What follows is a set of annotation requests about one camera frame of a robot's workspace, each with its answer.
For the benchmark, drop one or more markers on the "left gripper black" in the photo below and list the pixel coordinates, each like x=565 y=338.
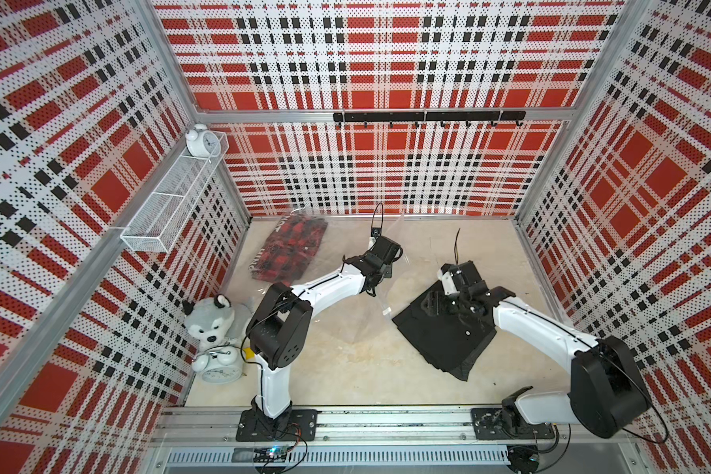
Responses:
x=388 y=272

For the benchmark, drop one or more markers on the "clear plastic vacuum bag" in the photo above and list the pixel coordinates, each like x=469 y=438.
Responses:
x=361 y=317

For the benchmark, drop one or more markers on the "red black plaid shirt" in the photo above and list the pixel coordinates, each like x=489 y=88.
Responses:
x=289 y=249

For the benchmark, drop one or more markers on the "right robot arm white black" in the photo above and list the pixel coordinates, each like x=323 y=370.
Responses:
x=606 y=392

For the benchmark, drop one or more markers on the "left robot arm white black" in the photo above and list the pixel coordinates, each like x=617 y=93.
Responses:
x=277 y=331

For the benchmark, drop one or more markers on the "grey husky plush toy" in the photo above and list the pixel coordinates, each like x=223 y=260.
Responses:
x=216 y=321

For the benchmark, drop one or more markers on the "white alarm clock on floor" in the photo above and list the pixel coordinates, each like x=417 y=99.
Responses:
x=220 y=365

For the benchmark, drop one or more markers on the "white alarm clock on shelf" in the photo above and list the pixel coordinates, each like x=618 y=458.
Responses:
x=202 y=142

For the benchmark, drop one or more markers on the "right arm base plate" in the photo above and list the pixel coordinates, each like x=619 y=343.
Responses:
x=496 y=423

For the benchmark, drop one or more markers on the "aluminium mounting rail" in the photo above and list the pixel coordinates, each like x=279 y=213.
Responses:
x=444 y=425

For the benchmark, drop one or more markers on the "black hook rail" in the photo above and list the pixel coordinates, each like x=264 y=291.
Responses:
x=436 y=116

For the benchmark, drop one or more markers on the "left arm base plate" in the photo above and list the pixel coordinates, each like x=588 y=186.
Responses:
x=293 y=425

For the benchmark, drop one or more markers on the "electronics board with cables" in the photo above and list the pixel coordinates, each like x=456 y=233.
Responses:
x=271 y=459

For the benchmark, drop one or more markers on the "white wire mesh shelf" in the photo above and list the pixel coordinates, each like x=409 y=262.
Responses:
x=157 y=225

